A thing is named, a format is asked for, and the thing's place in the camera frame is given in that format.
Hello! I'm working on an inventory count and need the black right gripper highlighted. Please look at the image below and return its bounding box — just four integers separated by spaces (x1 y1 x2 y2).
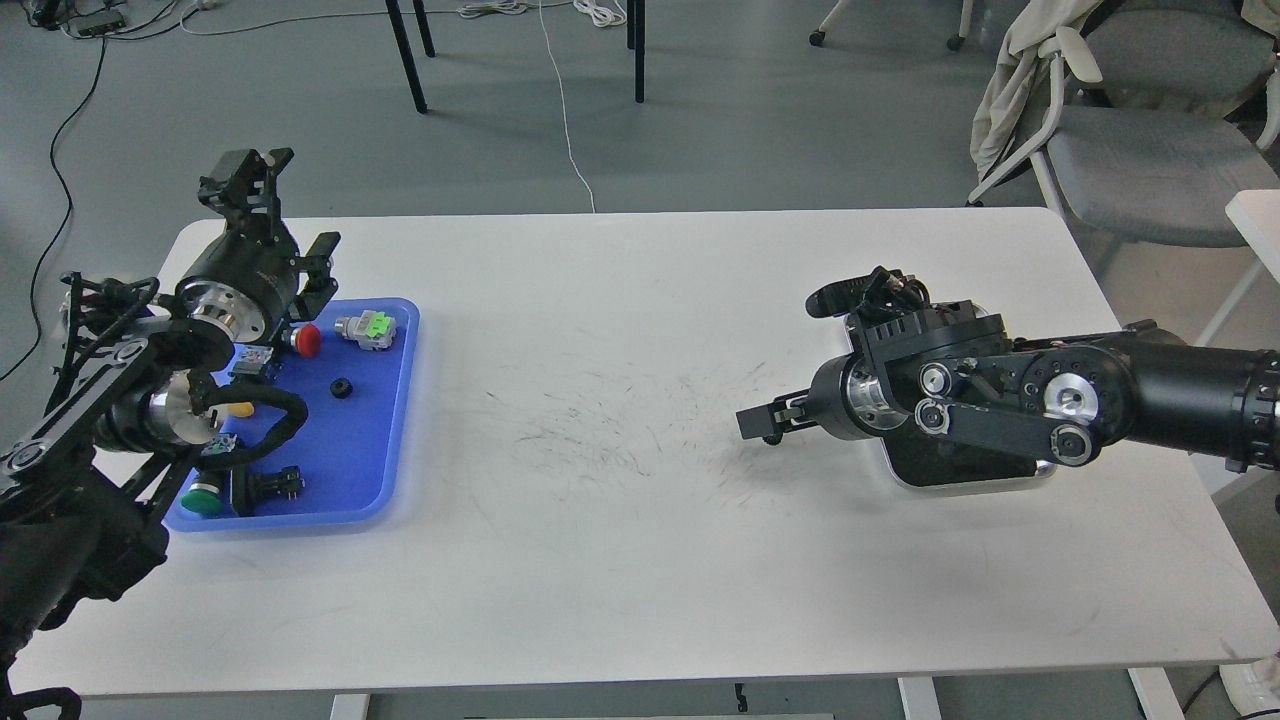
736 355 908 447

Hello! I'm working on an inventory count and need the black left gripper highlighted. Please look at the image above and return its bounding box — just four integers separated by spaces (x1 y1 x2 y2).
175 149 340 345

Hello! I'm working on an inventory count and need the small black gear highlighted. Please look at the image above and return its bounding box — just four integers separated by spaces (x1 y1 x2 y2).
329 377 355 398

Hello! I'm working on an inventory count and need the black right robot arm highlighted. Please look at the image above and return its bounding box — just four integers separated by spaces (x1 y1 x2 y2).
736 266 1277 488

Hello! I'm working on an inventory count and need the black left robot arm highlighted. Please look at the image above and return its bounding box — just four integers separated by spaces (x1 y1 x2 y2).
1 147 340 673

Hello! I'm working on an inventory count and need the blue plastic tray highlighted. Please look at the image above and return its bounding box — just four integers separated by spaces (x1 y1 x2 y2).
165 297 420 533

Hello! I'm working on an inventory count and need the silver metal tray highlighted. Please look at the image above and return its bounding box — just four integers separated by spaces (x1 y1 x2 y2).
845 299 1052 488

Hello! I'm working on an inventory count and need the black table leg left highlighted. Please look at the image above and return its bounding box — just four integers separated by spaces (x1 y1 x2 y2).
384 0 436 115

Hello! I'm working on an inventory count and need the black table leg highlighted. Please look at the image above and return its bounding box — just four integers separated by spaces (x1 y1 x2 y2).
384 0 436 115
625 0 646 104

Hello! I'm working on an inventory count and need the black table leg right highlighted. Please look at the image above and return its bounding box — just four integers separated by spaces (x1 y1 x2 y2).
625 0 646 104

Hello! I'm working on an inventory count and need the beige jacket on chair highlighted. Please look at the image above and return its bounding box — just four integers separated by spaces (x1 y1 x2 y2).
970 1 1100 177

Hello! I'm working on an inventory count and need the grey office chair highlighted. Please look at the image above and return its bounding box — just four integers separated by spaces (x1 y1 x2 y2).
968 1 1277 249

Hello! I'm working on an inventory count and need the red push button switch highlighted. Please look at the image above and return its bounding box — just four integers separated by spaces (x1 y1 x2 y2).
227 323 323 384

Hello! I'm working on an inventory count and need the grey green connector switch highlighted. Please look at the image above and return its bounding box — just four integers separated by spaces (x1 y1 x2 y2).
334 309 398 351

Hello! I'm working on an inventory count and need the black floor cable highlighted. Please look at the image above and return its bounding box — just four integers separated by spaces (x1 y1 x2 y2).
0 0 201 384

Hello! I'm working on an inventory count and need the black cylindrical switch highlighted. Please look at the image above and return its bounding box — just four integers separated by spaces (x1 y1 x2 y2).
229 466 305 518

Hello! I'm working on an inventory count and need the green push button switch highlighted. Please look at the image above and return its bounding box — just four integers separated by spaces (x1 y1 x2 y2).
179 433 239 518

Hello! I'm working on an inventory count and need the white floor cable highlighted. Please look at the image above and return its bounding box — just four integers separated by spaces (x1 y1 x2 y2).
180 0 628 214

